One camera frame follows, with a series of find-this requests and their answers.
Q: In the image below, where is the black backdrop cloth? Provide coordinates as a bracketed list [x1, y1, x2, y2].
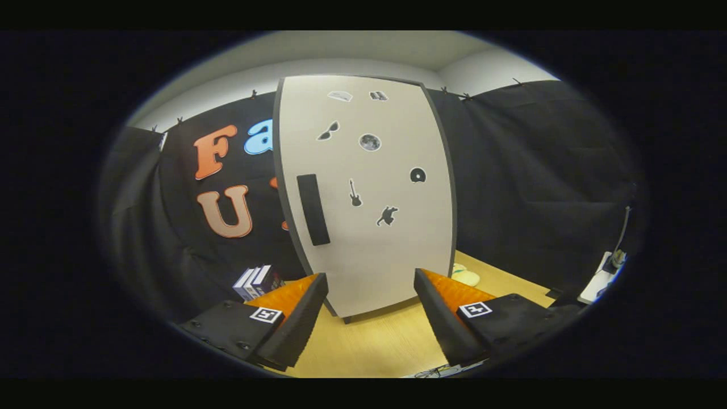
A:
[98, 80, 642, 319]

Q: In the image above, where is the dark grey cabinet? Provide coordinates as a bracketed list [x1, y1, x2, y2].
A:
[271, 74, 458, 324]

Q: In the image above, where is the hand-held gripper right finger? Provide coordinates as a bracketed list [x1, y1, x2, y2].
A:
[413, 269, 574, 369]

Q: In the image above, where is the pale yellow soft toy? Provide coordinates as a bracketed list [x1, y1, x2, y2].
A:
[452, 262, 481, 287]

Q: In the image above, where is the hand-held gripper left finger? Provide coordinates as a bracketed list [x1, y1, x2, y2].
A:
[179, 273, 330, 373]

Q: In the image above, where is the light blue book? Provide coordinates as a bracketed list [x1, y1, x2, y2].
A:
[233, 269, 253, 301]
[243, 267, 263, 301]

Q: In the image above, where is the dark blue book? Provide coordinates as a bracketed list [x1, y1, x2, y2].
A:
[253, 265, 286, 296]

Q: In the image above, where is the tangle of cables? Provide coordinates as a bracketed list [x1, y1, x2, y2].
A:
[412, 362, 472, 378]

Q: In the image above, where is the white side table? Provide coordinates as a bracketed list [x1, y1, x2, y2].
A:
[578, 252, 617, 304]

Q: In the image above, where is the black desk lamp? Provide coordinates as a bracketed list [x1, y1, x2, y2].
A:
[602, 204, 632, 276]

